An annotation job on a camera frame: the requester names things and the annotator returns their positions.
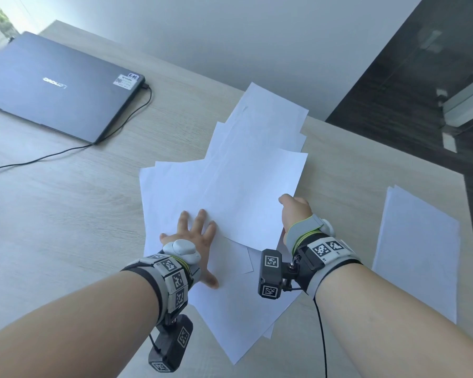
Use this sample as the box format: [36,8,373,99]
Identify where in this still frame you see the stack of white sheets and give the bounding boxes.
[372,184,461,326]

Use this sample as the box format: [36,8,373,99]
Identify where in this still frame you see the black laptop cable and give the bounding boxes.
[0,84,153,177]

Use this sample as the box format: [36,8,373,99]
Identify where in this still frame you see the grey closed laptop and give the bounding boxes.
[0,31,147,145]

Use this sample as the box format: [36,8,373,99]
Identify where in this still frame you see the person's right hand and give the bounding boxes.
[278,193,314,248]

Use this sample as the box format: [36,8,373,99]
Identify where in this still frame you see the person's right forearm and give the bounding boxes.
[314,263,473,378]

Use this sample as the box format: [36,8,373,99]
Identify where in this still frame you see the person's left hand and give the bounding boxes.
[159,209,220,290]

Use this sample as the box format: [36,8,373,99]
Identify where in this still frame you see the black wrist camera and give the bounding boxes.
[258,249,283,300]
[148,313,194,373]

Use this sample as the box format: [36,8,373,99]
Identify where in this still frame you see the person's left forearm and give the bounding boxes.
[0,269,160,378]

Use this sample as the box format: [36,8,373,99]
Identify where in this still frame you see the light wooden table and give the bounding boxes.
[0,19,473,378]

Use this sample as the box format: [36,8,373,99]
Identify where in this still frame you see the thin camera cable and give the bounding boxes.
[314,299,328,378]

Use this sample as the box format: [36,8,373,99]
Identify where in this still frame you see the white pillar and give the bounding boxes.
[443,70,473,129]

